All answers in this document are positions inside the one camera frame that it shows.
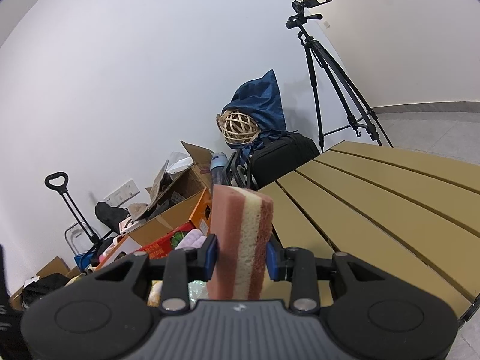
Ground pink yellow layered sponge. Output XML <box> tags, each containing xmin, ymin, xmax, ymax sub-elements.
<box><xmin>207</xmin><ymin>185</ymin><xmax>273</xmax><ymax>301</ymax></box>

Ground tan slatted folding table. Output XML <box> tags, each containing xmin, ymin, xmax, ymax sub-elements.
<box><xmin>145</xmin><ymin>140</ymin><xmax>480</xmax><ymax>325</ymax></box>

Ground woven rattan ball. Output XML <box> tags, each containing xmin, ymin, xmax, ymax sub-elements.
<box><xmin>216</xmin><ymin>110</ymin><xmax>260</xmax><ymax>145</ymax></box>

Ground clear plastic bag wad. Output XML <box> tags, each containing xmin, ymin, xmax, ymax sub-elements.
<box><xmin>188</xmin><ymin>280</ymin><xmax>209</xmax><ymax>309</ymax></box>

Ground red cardboard box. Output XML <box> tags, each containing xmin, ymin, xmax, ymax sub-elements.
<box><xmin>97</xmin><ymin>187</ymin><xmax>213</xmax><ymax>271</ymax></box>

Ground black backpack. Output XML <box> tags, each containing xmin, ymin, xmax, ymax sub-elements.
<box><xmin>228</xmin><ymin>132</ymin><xmax>321</xmax><ymax>191</ymax></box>

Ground black trolley handle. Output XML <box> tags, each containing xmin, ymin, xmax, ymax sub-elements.
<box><xmin>44</xmin><ymin>172</ymin><xmax>100</xmax><ymax>245</ymax></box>

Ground black bag by wall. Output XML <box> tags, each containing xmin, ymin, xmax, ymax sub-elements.
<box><xmin>94</xmin><ymin>202</ymin><xmax>129</xmax><ymax>234</ymax></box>

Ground open brown cardboard box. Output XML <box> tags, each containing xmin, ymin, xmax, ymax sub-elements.
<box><xmin>128</xmin><ymin>141</ymin><xmax>213</xmax><ymax>246</ymax></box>

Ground black camera tripod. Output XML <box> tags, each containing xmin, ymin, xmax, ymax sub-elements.
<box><xmin>297</xmin><ymin>26</ymin><xmax>394</xmax><ymax>153</ymax></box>

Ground white wall power strip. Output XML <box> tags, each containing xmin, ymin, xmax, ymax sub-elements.
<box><xmin>103</xmin><ymin>180</ymin><xmax>140</xmax><ymax>207</ymax></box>

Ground dark blue fabric bag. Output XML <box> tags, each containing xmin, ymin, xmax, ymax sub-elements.
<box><xmin>219</xmin><ymin>70</ymin><xmax>287</xmax><ymax>151</ymax></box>

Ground lavender fluffy towel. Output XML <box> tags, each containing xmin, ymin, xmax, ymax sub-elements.
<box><xmin>175</xmin><ymin>229</ymin><xmax>207</xmax><ymax>250</ymax></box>

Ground large cardboard boxes with clothes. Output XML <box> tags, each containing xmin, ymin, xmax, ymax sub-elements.
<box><xmin>9</xmin><ymin>256</ymin><xmax>80</xmax><ymax>311</ymax></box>

